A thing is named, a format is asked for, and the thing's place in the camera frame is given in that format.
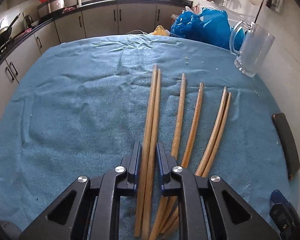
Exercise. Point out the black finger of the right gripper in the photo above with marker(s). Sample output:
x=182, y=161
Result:
x=283, y=214

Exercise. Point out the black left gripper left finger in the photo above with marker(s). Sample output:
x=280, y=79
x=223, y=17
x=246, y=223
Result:
x=89, y=208

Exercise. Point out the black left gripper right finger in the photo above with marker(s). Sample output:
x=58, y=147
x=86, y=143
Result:
x=208, y=207

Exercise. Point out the wooden chopstick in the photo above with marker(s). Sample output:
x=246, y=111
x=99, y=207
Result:
x=192, y=129
x=169, y=221
x=163, y=204
x=146, y=219
x=217, y=143
x=145, y=154

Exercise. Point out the beige kitchen cabinets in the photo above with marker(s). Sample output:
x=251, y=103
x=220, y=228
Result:
x=114, y=18

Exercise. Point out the black perforated utensil holder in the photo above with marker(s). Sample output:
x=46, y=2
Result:
x=10, y=229

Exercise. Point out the blue towel table cloth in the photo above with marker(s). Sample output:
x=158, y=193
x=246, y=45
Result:
x=82, y=105

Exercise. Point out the clear glass mug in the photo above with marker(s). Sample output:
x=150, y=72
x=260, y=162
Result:
x=254, y=48

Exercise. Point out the blue plastic bag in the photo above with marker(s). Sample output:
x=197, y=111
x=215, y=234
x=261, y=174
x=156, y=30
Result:
x=211, y=26

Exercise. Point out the yellow packet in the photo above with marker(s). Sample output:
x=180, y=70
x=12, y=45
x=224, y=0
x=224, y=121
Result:
x=160, y=31

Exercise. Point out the black wok on stove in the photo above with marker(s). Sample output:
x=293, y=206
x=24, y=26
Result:
x=5, y=32

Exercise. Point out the red lidded rice cooker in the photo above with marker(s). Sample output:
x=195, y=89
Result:
x=47, y=7

